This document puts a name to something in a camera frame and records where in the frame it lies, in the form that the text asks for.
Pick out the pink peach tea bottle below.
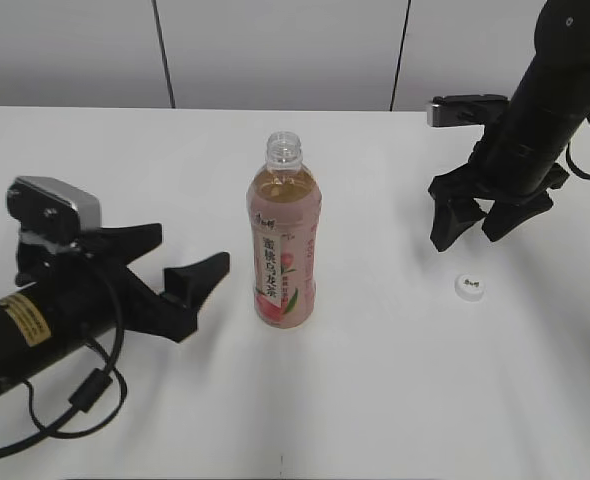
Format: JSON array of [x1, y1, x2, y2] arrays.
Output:
[[246, 131, 322, 329]]

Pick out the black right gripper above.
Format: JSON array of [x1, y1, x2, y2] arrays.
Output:
[[429, 139, 566, 252]]

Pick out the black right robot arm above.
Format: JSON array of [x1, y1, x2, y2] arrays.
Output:
[[427, 1, 590, 252]]

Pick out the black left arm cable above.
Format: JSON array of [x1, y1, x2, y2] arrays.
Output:
[[0, 249, 129, 461]]

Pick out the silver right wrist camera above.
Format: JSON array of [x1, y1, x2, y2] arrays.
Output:
[[426, 94, 509, 128]]

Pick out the white bottle cap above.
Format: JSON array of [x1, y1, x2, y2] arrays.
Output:
[[454, 274, 486, 302]]

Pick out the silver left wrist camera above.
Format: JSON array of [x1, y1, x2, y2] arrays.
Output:
[[6, 176, 102, 245]]

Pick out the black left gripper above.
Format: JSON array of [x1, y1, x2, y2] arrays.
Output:
[[16, 223, 230, 343]]

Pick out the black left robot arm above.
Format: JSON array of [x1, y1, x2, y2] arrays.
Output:
[[0, 223, 230, 396]]

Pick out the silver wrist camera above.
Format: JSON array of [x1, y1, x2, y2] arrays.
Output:
[[6, 176, 102, 245], [426, 94, 509, 128]]

